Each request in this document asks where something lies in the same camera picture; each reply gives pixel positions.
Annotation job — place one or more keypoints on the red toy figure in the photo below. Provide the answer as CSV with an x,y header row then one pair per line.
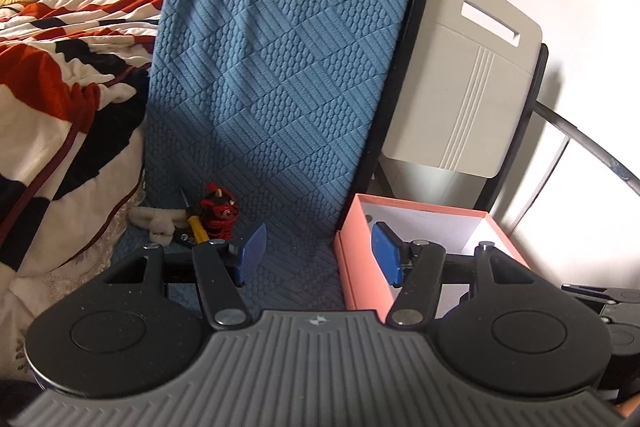
x,y
217,212

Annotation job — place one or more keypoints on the pink cardboard box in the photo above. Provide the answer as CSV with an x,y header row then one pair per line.
x,y
362,257

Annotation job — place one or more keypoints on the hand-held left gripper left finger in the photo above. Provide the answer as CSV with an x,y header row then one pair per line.
x,y
252,252

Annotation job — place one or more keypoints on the red black white blanket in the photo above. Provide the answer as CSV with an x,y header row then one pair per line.
x,y
60,72

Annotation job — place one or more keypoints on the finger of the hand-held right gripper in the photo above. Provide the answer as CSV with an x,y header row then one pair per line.
x,y
600,293

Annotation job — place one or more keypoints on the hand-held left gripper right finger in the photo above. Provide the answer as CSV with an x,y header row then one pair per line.
x,y
386,252

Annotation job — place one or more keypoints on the black curved hoop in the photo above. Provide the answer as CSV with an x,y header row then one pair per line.
x,y
590,142

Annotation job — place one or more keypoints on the white fluffy hair clip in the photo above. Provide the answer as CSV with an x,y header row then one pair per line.
x,y
157,222

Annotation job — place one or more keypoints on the blue textured cushion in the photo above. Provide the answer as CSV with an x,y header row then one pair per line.
x,y
275,82

